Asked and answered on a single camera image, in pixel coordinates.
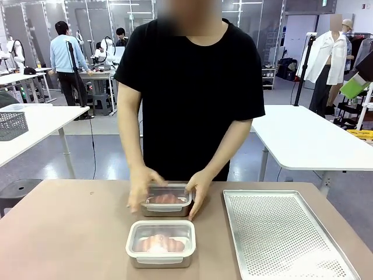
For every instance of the golden croissant bread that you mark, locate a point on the golden croissant bread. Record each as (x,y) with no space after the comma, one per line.
(175,246)
(167,199)

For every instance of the translucent white clip lid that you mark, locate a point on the translucent white clip lid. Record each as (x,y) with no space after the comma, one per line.
(140,233)
(163,207)

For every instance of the stainless steel rectangular container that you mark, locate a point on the stainless steel rectangular container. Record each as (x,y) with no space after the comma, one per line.
(160,264)
(166,213)

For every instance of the person's right forearm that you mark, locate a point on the person's right forearm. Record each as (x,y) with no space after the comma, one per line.
(131,131)

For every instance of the person's left forearm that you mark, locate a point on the person's left forearm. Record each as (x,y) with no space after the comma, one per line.
(230,146)

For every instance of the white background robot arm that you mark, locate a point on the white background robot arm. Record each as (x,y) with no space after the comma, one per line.
(17,51)

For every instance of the person's left hand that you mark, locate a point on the person's left hand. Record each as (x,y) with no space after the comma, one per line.
(202,186)

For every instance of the person's right hand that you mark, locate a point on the person's right hand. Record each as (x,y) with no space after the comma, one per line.
(140,183)

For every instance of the black trolley cart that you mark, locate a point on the black trolley cart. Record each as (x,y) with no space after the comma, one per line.
(348,112)

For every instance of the mannequin in white shirt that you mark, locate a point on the mannequin in white shirt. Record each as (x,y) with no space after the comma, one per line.
(326,58)

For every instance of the clothes rack with garments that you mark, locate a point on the clothes rack with garments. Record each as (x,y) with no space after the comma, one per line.
(362,46)

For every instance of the yellow flat crate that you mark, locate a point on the yellow flat crate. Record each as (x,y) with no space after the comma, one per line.
(361,134)

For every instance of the mannequin with beige cap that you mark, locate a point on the mannequin with beige cap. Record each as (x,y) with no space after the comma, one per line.
(348,29)

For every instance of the white table with rounded corner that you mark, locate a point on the white table with rounded corner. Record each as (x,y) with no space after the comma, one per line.
(306,137)

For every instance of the black bags pile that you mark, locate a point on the black bags pile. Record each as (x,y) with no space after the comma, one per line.
(287,69)

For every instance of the white shoe rack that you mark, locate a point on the white shoe rack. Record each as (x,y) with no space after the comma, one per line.
(269,78)

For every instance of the perforated metal baking tray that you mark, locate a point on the perforated metal baking tray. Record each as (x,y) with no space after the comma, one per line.
(277,227)

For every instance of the person in black T-shirt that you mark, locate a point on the person in black T-shirt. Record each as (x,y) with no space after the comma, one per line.
(192,102)

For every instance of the black-haired seated person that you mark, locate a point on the black-haired seated person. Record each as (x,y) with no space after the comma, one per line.
(121,36)

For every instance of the grey step stool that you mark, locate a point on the grey step stool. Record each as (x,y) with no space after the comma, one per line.
(102,102)

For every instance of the man in light blue sweater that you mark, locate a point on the man in light blue sweater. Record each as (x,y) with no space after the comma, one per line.
(62,55)

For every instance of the white table with basket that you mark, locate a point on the white table with basket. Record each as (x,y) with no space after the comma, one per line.
(46,125)

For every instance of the orange juice bottle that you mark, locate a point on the orange juice bottle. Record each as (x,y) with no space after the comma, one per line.
(38,64)

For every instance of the black cap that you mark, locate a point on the black cap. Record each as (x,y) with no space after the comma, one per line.
(29,70)

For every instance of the white background work table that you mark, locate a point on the white background work table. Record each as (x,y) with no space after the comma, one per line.
(20,77)

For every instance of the grey perforated basket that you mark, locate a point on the grey perforated basket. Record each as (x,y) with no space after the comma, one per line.
(13,125)

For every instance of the black round stool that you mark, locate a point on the black round stool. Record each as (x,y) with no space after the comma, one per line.
(17,189)

